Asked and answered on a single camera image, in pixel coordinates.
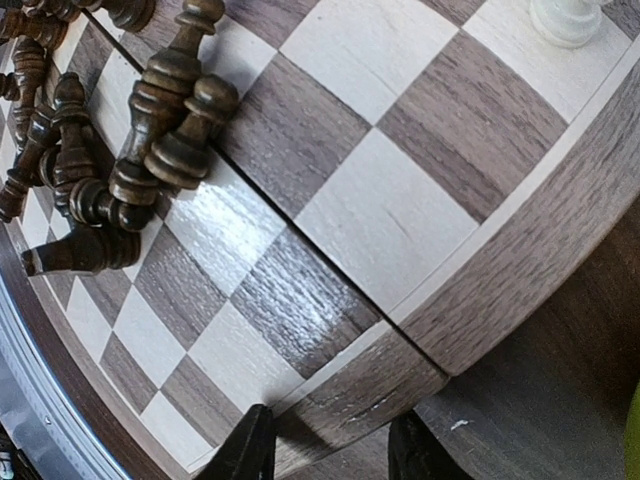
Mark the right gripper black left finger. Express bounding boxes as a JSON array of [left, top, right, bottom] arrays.
[[197, 404, 274, 480]]

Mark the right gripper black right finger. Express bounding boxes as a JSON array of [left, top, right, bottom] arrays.
[[388, 410, 468, 480]]

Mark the dark bishop chess piece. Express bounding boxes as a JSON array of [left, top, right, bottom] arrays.
[[109, 0, 225, 206]]

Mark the dark knight chess piece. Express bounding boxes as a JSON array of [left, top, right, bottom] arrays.
[[21, 224, 142, 277]]

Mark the dark pawn chess piece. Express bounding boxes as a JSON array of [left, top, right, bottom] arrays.
[[144, 74, 239, 190]]

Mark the wooden chess board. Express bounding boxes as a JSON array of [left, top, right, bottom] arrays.
[[1, 1, 639, 479]]

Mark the pile of dark chess pieces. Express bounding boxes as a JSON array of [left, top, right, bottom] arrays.
[[0, 0, 240, 277]]

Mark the lime green bowl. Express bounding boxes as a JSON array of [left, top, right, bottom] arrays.
[[624, 384, 640, 480]]

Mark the aluminium front frame rail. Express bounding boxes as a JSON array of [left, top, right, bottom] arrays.
[[1, 283, 129, 479]]

